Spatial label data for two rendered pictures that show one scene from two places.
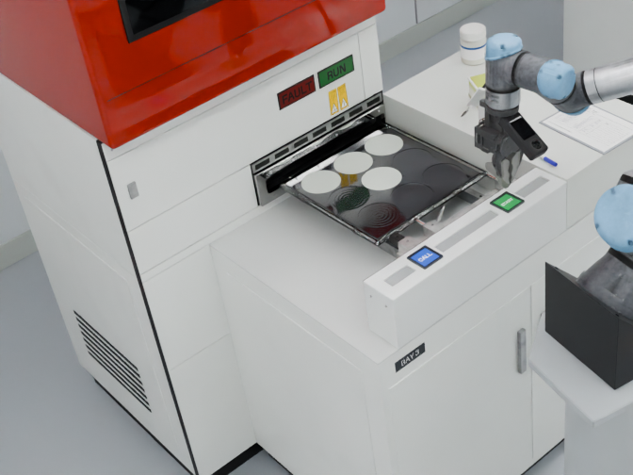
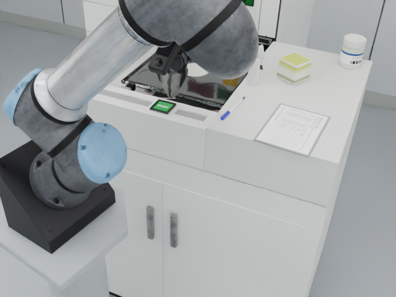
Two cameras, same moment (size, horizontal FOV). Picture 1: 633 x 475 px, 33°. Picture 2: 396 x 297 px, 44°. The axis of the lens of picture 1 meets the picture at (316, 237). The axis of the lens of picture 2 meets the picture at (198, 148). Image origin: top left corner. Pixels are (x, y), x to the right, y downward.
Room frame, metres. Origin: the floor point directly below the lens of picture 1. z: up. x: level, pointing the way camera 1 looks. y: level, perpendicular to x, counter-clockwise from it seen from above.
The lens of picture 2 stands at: (1.38, -1.48, 1.68)
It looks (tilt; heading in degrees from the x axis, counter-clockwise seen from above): 36 degrees down; 57
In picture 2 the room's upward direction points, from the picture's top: 2 degrees clockwise
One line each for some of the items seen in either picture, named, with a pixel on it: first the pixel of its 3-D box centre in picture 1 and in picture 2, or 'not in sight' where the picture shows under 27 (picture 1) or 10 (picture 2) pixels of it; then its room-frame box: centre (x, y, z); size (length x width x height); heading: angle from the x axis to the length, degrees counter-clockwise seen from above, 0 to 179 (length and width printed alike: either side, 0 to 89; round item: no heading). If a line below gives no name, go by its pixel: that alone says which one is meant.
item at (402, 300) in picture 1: (469, 253); (125, 118); (1.87, -0.33, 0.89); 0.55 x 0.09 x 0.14; 124
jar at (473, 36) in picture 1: (473, 43); (352, 51); (2.61, -0.51, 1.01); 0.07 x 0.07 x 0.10
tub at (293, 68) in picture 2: (486, 90); (294, 68); (2.38, -0.49, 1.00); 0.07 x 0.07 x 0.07; 8
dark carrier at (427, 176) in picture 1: (381, 179); (194, 70); (2.21, -0.18, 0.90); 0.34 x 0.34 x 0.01; 34
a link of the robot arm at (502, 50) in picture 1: (504, 62); not in sight; (1.98, -0.45, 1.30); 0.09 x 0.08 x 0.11; 41
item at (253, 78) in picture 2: (479, 106); (256, 62); (2.26, -0.45, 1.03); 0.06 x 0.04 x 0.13; 34
